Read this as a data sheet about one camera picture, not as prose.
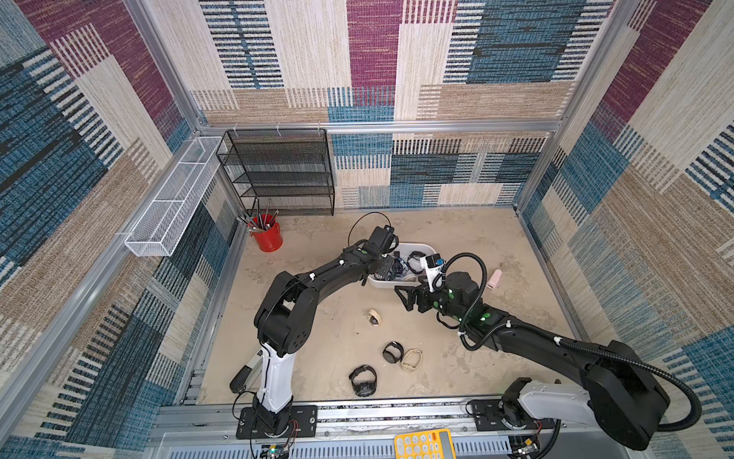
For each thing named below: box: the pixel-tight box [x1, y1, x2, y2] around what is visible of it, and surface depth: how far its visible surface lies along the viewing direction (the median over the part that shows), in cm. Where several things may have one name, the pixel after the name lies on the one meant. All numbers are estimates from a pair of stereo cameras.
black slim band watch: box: [382, 340, 405, 364], surface depth 85 cm
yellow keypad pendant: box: [393, 428, 457, 459], surface depth 70 cm
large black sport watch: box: [388, 251, 410, 281], surface depth 103 cm
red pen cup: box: [252, 214, 283, 253], surface depth 107 cm
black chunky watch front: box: [348, 364, 378, 397], surface depth 78 cm
